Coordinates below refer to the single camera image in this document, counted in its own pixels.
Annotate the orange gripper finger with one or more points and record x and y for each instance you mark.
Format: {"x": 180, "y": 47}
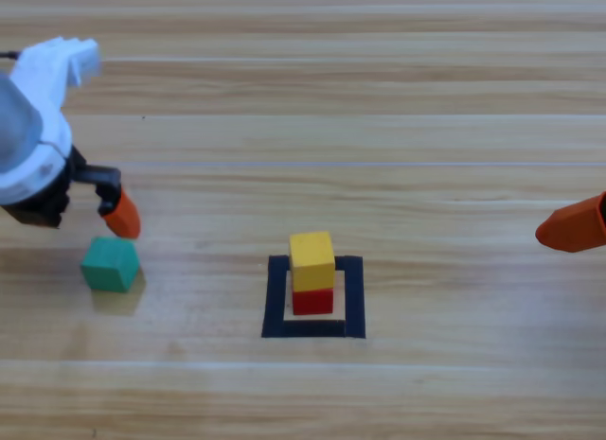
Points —
{"x": 575, "y": 229}

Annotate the green cube block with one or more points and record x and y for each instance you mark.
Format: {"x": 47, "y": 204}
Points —
{"x": 109, "y": 265}

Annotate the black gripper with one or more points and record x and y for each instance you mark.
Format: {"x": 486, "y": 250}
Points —
{"x": 42, "y": 208}

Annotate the red cube block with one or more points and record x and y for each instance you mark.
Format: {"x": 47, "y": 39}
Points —
{"x": 312, "y": 302}

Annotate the black tape square outline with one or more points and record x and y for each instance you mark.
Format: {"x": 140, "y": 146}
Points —
{"x": 355, "y": 298}

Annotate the yellow cube block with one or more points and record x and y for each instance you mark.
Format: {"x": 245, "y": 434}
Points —
{"x": 312, "y": 260}

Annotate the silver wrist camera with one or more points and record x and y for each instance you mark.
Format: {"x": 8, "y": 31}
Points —
{"x": 87, "y": 57}

